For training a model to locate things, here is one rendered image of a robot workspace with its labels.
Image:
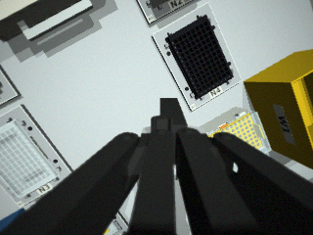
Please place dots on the yellow waste bin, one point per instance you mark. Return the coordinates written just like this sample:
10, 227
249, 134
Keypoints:
272, 95

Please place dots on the black well plate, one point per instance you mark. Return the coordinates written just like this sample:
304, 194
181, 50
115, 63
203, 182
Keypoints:
203, 72

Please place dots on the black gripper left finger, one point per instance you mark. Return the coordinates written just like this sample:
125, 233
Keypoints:
87, 200

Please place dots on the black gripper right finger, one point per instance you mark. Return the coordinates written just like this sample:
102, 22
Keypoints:
268, 198

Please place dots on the blue open-top bin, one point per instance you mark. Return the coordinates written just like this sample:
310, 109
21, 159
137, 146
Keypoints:
8, 219

